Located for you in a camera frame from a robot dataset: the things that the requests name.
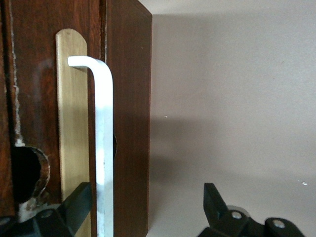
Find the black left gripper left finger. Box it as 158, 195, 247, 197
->
0, 182, 92, 237

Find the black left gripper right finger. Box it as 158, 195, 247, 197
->
197, 182, 305, 237

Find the brown table cover cloth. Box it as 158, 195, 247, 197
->
147, 11, 316, 237

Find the dark brown wooden cabinet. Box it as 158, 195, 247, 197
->
0, 0, 153, 237

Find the brass handle backplate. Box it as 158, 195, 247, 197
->
55, 28, 91, 237

